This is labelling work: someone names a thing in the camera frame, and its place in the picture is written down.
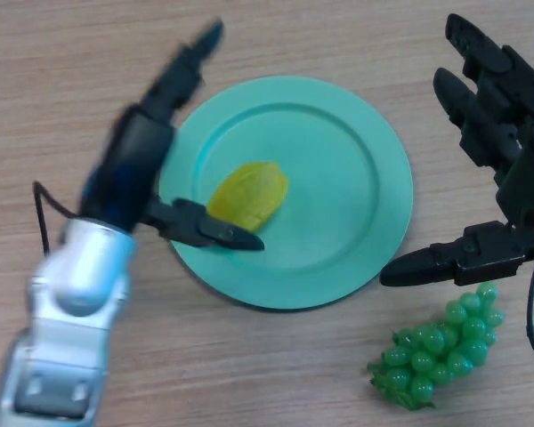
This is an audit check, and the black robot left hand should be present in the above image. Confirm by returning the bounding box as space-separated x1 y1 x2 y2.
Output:
77 17 266 253

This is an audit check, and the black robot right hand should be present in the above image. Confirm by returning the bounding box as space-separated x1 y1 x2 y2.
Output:
378 12 534 288

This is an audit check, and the yellow starfruit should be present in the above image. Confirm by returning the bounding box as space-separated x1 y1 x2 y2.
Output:
206 161 289 233

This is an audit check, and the round green plate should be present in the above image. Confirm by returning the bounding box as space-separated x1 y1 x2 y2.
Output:
158 75 414 311

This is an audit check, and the green grape bunch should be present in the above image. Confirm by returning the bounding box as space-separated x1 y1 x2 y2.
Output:
367 283 505 411

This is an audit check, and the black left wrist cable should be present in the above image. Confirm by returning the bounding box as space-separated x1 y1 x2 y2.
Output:
32 180 79 258

